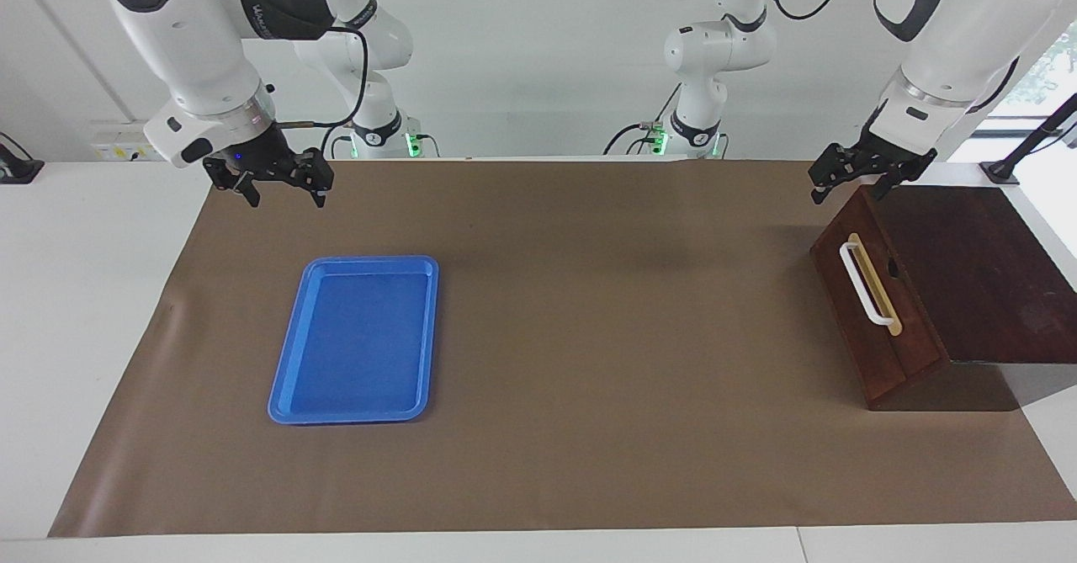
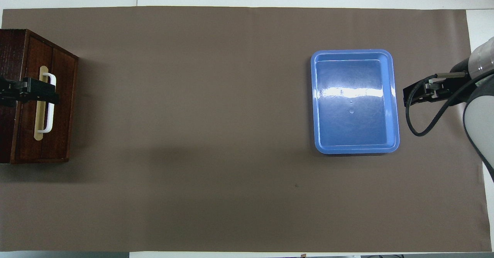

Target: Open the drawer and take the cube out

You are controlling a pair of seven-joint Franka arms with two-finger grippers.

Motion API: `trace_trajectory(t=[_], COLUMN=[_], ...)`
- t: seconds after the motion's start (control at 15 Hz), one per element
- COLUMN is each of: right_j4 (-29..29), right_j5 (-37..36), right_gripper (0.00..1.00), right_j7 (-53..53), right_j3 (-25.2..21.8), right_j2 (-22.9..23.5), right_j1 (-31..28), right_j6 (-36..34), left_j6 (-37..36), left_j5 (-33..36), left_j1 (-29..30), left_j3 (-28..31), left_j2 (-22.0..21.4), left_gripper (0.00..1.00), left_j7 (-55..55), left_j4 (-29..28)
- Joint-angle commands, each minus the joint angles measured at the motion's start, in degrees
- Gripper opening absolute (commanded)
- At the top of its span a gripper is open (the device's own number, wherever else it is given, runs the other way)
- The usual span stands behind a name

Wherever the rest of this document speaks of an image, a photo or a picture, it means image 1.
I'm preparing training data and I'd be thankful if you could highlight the blue plastic tray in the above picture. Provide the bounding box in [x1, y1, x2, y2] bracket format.
[268, 255, 440, 426]

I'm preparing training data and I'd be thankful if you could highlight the wooden drawer with white handle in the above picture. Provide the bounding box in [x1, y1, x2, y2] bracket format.
[810, 186, 952, 410]

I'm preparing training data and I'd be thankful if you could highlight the white wall power socket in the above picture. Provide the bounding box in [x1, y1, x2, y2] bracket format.
[91, 121, 173, 162]

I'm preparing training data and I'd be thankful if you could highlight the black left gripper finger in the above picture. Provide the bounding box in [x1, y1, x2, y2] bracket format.
[809, 143, 860, 205]
[875, 148, 938, 203]

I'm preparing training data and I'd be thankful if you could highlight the black stand with pole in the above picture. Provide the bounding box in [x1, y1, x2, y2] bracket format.
[980, 92, 1077, 187]

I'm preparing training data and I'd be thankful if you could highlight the brown table mat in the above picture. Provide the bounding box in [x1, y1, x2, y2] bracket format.
[48, 159, 1077, 539]

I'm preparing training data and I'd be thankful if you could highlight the black arm base cable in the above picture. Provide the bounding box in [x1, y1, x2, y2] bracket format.
[603, 83, 681, 157]

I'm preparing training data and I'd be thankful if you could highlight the bright window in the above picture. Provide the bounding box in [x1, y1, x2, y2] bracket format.
[989, 20, 1077, 135]

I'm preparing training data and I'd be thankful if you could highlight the dark wooden drawer cabinet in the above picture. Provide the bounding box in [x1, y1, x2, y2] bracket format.
[862, 184, 1077, 412]

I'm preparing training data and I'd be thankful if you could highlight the small black table clamp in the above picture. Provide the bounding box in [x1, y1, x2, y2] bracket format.
[0, 132, 45, 185]

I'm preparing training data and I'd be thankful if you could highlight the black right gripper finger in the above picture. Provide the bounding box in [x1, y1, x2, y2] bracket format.
[204, 157, 261, 208]
[289, 148, 336, 209]

